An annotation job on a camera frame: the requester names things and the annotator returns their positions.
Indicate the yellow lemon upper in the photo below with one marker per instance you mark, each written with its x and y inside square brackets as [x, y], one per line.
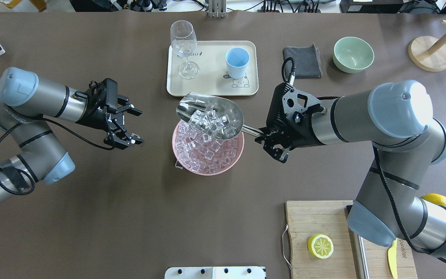
[435, 198]

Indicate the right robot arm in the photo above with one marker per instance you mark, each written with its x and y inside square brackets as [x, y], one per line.
[406, 139]

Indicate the clear ice cubes pile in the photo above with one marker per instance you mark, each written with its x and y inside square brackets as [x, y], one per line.
[197, 150]

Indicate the stray ice cube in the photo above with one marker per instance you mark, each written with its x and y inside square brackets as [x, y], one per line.
[178, 165]

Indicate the green bowl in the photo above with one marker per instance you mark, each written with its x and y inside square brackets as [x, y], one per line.
[352, 55]

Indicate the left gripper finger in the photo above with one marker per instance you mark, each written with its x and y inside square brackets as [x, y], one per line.
[121, 141]
[123, 105]

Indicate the clear wine glass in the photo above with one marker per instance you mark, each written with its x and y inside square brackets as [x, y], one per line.
[184, 43]

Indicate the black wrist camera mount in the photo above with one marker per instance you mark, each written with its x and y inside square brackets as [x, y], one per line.
[291, 107]

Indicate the pink bowl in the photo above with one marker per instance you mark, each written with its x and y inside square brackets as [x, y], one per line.
[203, 155]

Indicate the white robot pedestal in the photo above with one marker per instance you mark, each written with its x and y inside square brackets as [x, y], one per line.
[217, 272]

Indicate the wooden cup tree stand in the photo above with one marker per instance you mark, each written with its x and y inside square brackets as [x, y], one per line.
[429, 53]

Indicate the light blue cup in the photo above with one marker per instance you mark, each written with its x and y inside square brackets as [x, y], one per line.
[237, 60]

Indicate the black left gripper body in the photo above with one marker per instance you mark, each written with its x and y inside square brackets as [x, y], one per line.
[92, 117]

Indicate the steel ice scoop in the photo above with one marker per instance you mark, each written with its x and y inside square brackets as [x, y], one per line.
[215, 116]

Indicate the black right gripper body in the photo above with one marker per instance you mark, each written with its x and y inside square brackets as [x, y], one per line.
[301, 137]

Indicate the steel muddler black tip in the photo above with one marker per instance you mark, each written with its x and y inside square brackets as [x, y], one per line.
[359, 254]

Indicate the yellow plastic knife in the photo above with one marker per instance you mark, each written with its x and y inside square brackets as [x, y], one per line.
[393, 259]

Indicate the cream serving tray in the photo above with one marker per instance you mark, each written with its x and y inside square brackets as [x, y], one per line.
[213, 78]

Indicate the half lemon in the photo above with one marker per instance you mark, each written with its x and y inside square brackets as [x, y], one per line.
[320, 246]

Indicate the grey folded cloth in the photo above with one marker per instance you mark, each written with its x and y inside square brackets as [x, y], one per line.
[307, 60]

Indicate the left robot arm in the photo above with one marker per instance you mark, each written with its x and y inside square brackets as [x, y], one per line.
[29, 150]

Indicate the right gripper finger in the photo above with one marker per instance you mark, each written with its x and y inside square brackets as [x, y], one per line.
[278, 151]
[269, 136]

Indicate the bamboo cutting board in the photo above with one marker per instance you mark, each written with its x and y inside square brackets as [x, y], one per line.
[307, 218]

